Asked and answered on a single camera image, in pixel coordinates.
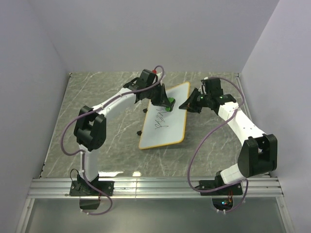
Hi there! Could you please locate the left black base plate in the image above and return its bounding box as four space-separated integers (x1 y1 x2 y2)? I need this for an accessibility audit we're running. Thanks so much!
69 179 114 197

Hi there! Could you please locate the yellow framed whiteboard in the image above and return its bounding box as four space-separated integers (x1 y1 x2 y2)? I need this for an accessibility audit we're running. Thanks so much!
138 82 190 150

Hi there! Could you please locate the aluminium mounting rail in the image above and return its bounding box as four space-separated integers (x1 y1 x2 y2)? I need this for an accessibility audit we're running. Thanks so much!
27 177 284 200

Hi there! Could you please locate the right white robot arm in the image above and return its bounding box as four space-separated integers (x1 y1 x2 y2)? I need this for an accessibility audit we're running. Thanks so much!
179 77 278 194

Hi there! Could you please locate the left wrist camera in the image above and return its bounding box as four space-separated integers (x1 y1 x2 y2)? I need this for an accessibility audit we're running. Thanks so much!
152 69 166 83

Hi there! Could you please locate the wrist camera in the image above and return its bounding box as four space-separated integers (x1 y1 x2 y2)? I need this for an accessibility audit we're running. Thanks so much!
199 77 211 95
152 69 166 83

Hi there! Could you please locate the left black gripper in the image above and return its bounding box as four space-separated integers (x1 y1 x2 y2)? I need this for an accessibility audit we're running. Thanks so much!
146 84 172 108

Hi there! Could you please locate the whiteboard wire stand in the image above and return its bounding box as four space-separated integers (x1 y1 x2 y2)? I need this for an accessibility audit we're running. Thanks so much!
137 108 148 136

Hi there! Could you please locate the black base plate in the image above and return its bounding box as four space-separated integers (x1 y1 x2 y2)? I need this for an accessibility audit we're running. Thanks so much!
69 179 114 197
195 180 243 196

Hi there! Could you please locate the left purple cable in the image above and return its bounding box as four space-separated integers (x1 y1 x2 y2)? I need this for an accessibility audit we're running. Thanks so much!
60 65 165 216

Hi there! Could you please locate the green whiteboard eraser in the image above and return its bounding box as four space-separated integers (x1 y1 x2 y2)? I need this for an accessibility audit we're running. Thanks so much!
165 98 175 112

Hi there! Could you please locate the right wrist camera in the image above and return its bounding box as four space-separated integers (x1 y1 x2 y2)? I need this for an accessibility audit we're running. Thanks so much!
199 77 211 95

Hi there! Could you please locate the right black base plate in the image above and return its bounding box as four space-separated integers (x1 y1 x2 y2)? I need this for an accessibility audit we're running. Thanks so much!
195 180 243 196

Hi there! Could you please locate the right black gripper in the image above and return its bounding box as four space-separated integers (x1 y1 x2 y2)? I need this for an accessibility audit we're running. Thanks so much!
179 88 210 114

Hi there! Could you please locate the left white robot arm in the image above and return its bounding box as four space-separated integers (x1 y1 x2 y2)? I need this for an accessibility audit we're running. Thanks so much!
74 66 175 195

